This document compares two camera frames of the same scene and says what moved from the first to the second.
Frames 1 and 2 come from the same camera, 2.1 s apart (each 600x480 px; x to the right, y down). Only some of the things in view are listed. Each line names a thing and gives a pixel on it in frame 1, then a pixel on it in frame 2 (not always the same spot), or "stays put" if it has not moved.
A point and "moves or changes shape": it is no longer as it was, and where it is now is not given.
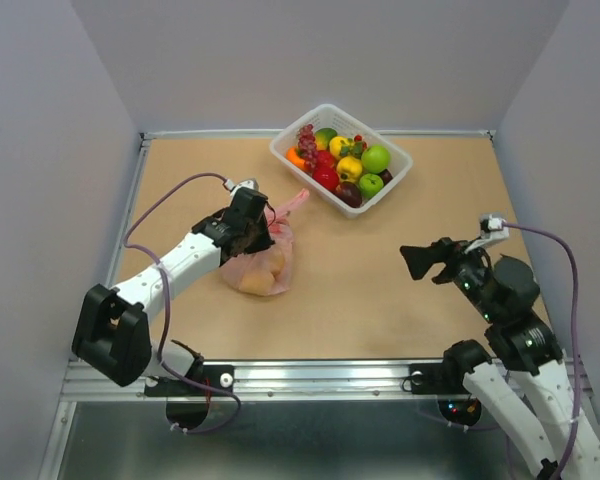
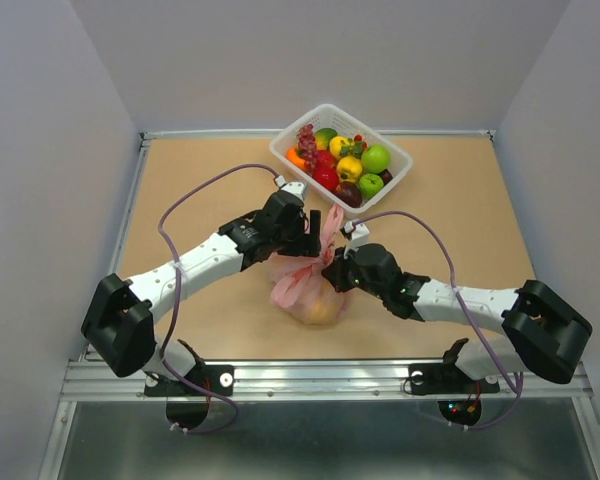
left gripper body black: (258, 237) → (294, 241)
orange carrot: (292, 155) stays put
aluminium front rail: (250, 382) stays put
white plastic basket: (339, 159) stays put
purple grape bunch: (307, 145) stays put
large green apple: (375, 159) stays put
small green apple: (371, 184) stays put
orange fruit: (261, 282) → (322, 310)
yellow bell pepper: (349, 169) stays put
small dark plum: (386, 176) stays put
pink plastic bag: (268, 271) moves or changes shape
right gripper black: (450, 252) → (336, 272)
